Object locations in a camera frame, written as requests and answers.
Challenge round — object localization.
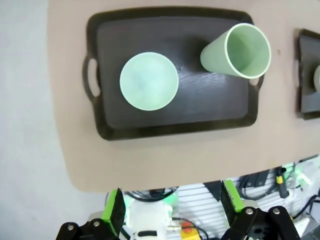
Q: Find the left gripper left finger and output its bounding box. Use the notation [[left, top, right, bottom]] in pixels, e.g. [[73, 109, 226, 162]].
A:
[[54, 186, 127, 240]]

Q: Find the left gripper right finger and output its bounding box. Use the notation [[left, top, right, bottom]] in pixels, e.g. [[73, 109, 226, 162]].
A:
[[219, 179, 301, 240]]

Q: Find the pale green bowl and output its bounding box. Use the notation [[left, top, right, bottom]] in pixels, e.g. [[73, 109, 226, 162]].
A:
[[119, 51, 180, 112]]

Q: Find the pale blue-white bowl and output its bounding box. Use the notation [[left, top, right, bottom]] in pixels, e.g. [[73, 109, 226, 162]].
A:
[[313, 64, 320, 92]]

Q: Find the pale green tall cup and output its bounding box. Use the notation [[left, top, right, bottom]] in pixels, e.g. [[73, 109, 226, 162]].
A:
[[199, 22, 272, 80]]

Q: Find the ribbed metal mounting plate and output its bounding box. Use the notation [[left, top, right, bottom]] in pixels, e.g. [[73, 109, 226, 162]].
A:
[[174, 182, 226, 226]]

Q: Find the yellow emergency stop box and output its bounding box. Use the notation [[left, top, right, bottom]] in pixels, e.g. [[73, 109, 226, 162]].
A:
[[181, 221, 201, 240]]

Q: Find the black cable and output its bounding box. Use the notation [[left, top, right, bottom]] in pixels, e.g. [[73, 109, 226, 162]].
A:
[[124, 188, 177, 202]]

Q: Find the dark brown handled tray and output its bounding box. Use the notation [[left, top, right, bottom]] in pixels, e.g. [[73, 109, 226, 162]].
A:
[[294, 28, 320, 121], [81, 6, 265, 142]]

